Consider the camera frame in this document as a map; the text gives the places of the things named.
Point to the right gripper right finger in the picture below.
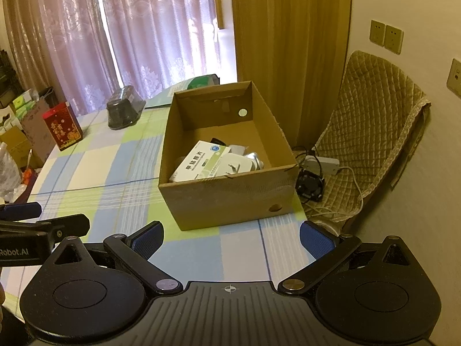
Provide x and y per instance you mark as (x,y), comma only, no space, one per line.
(329,251)

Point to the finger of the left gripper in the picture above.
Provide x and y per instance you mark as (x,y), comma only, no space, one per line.
(20,212)
(70,223)

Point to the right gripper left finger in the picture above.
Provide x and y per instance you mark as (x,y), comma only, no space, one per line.
(132,253)

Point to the white green medicine box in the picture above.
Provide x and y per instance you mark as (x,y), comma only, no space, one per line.
(201,162)

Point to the white power adapter plug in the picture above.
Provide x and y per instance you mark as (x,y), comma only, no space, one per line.
(230,164)

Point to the blue label plastic case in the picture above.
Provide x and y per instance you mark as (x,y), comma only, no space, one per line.
(256,161)

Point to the grey item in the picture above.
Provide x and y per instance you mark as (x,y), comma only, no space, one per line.
(237,149)

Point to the black remote control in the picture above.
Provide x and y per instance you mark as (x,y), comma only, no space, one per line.
(218,141)

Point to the person's left hand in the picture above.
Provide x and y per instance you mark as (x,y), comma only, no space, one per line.
(2,301)

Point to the dark red tray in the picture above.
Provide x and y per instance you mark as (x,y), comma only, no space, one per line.
(30,177)

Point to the crumpled clear plastic bag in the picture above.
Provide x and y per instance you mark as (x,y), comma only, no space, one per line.
(10,176)

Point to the tan cardboard box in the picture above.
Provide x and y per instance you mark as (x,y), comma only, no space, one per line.
(20,148)

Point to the checkered tablecloth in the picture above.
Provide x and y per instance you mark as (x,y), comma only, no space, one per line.
(112,176)

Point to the brown paper bag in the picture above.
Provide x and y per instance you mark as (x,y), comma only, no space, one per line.
(36,130)

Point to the white power strip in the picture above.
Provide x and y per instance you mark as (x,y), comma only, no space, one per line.
(320,165)

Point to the red gift box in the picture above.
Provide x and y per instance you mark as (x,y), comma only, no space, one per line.
(63,125)

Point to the green tissue packs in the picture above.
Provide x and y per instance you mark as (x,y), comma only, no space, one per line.
(22,104)

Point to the brown cardboard box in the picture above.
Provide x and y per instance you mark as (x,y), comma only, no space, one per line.
(235,114)

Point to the black bowl stack wrapped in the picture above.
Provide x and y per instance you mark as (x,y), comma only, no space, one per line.
(124,108)

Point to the quilted chair cover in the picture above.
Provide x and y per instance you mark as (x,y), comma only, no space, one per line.
(375,128)

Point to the green mailer bag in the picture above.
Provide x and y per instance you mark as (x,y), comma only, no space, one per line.
(165,97)

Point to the brown drape curtain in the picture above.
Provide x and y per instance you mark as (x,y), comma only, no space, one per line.
(25,36)

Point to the pink sheer curtain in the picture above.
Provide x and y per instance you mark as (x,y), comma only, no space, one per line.
(97,46)

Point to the wall socket lower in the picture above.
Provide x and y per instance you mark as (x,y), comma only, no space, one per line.
(453,82)

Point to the wall socket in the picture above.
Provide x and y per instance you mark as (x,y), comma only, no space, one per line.
(393,39)
(453,82)
(377,32)

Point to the wall socket right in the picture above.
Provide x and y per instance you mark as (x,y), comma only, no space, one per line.
(393,39)

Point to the wall socket left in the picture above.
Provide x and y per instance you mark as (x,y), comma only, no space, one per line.
(377,32)

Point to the wooden wall hook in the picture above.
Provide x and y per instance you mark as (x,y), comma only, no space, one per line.
(219,14)

